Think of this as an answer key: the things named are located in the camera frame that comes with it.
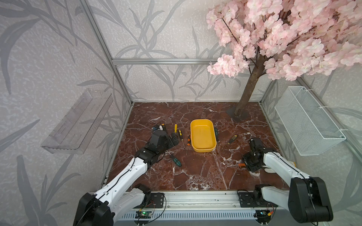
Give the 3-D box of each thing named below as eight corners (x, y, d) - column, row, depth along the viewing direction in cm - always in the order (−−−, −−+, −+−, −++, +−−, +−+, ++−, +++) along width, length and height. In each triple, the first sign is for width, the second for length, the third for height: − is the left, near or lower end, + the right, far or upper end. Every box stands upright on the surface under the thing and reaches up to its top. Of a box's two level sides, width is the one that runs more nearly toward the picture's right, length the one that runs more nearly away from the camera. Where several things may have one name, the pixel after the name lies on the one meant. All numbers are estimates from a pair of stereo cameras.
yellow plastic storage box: (190, 152, 93) (190, 148, 89) (190, 123, 109) (190, 118, 104) (216, 152, 93) (217, 148, 89) (212, 123, 109) (213, 118, 104)
